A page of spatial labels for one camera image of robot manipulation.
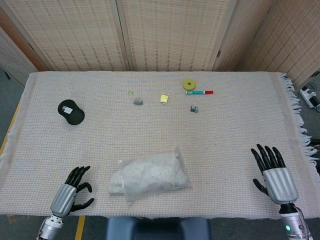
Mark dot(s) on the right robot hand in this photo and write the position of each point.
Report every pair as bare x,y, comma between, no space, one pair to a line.
279,182

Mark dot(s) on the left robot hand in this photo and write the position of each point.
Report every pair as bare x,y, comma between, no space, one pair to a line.
63,198

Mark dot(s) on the clear plastic bag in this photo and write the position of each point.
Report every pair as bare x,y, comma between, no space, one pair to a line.
152,175

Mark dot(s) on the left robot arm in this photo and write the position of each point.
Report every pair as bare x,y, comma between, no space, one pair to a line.
48,227

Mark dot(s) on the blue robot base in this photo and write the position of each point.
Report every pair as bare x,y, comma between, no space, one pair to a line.
157,228

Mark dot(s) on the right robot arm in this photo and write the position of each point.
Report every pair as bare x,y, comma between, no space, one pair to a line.
293,222

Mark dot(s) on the yellow floor tape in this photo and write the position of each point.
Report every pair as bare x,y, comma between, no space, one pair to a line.
80,227

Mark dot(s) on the black cylindrical container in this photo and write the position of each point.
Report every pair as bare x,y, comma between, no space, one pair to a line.
71,112

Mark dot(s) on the white equipment on floor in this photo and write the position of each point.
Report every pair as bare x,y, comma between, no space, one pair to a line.
310,96

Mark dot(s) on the small grey teal cube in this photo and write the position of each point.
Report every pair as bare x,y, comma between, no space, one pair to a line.
194,109

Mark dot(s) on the woven white tablecloth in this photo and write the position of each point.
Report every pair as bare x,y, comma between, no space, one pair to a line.
160,140

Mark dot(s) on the teal and red marker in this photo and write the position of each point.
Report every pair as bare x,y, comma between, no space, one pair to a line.
199,92

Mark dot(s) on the yellow eraser block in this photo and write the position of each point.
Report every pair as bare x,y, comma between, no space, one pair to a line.
164,98

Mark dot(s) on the beige folding screen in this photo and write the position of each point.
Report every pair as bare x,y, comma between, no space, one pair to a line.
160,35

